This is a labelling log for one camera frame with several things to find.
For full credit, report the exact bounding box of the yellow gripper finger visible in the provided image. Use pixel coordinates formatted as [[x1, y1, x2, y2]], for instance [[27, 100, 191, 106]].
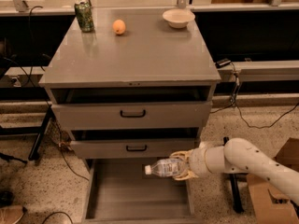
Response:
[[173, 169, 198, 181], [170, 150, 192, 161]]

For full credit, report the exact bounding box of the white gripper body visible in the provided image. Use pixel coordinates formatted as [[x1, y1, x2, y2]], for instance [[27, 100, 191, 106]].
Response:
[[188, 148, 207, 177]]

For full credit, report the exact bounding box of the clear plastic water bottle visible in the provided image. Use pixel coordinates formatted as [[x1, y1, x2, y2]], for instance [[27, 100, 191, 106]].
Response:
[[144, 158, 186, 177]]

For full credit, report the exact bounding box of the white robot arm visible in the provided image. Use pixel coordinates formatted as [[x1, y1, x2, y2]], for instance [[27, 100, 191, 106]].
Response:
[[170, 138, 299, 204]]

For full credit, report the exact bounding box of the grey top drawer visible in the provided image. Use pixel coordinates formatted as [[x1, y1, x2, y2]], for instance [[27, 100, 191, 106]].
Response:
[[52, 86, 211, 130]]

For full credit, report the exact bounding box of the grey drawer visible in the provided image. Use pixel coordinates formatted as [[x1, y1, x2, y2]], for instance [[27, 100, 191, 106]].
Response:
[[82, 158, 202, 224], [52, 86, 211, 130], [70, 128, 199, 159]]

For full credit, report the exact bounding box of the grey bottom drawer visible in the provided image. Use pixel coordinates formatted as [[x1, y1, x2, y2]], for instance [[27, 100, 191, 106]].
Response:
[[82, 158, 202, 224]]

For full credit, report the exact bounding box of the grey middle drawer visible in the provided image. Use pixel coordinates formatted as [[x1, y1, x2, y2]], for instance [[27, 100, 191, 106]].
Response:
[[70, 128, 199, 159]]

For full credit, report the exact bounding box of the grey drawer cabinet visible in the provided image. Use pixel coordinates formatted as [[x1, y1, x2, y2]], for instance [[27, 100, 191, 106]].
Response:
[[38, 7, 222, 224]]

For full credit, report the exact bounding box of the black metal floor bar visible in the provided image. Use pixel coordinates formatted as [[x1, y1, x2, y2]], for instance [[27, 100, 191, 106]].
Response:
[[221, 136, 250, 214]]

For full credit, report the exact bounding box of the brown cardboard box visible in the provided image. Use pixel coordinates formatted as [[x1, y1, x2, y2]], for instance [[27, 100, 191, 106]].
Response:
[[247, 138, 299, 224]]

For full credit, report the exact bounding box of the small black device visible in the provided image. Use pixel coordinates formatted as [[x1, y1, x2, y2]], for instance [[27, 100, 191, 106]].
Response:
[[215, 59, 231, 68]]

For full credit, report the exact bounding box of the white bowl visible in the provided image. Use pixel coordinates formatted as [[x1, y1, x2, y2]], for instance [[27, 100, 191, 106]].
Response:
[[163, 8, 195, 29]]

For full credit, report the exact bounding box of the orange fruit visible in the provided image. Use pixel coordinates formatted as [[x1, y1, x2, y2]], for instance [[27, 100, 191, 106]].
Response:
[[112, 20, 126, 35]]

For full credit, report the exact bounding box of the black table leg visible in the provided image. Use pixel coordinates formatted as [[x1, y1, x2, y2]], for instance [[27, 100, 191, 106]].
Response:
[[0, 107, 53, 161]]

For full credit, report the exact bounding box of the green drink can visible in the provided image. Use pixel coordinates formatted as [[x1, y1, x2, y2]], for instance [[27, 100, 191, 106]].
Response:
[[74, 0, 94, 33]]

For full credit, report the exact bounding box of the brown shoe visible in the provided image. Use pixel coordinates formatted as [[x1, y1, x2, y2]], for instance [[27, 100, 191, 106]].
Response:
[[0, 205, 26, 224]]

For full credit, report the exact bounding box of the black cable right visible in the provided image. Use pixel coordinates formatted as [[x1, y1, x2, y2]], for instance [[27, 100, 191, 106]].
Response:
[[210, 63, 299, 130]]

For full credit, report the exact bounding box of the black cable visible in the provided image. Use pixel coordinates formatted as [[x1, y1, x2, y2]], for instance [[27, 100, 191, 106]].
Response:
[[210, 63, 299, 130], [41, 211, 75, 224], [0, 6, 90, 182]]

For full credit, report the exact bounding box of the black cable bottom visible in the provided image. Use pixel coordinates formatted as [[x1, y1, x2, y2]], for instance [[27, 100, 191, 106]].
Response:
[[41, 211, 75, 224]]

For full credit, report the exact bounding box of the black cable left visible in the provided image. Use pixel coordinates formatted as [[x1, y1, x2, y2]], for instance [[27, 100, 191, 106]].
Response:
[[0, 6, 90, 182]]

